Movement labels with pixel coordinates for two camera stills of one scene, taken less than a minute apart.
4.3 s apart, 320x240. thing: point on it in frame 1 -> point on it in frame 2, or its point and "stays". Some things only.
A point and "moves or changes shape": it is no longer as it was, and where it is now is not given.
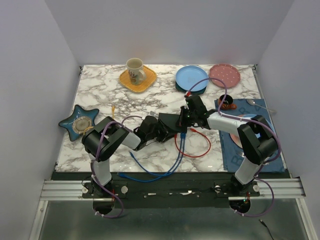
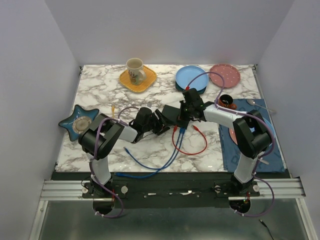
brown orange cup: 227,104 stays
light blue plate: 187,76 stays
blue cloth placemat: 232,153 stays
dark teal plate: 194,92 stays
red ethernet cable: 193,157 -> 175,128
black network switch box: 170,122 moves or changes shape
